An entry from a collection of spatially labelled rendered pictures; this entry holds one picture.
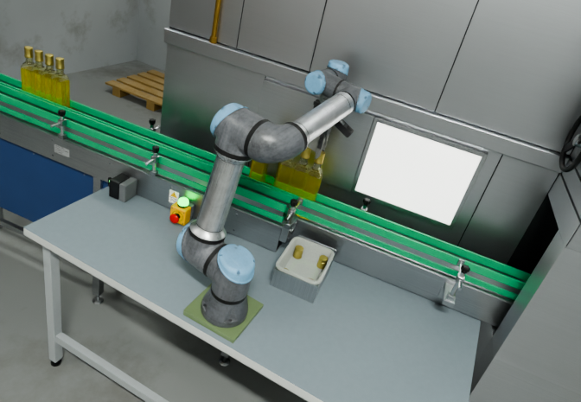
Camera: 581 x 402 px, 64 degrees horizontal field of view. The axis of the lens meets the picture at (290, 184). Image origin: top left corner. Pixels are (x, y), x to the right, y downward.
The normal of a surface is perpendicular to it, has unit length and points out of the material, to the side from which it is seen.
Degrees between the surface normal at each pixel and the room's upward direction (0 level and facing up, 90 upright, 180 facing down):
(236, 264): 11
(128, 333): 0
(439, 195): 90
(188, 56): 90
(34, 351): 0
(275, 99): 90
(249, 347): 0
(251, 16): 90
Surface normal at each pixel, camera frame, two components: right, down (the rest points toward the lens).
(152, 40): -0.43, 0.36
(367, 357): 0.22, -0.85
